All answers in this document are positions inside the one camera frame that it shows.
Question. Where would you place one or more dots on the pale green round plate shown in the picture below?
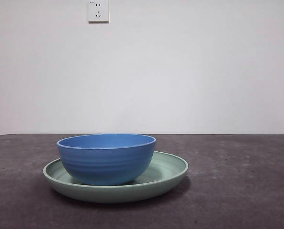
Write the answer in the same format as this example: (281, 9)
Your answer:
(165, 176)

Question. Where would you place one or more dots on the blue ribbed bowl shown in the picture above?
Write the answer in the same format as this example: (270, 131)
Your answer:
(106, 164)

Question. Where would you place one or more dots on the white wall socket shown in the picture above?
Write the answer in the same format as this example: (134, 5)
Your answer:
(98, 12)

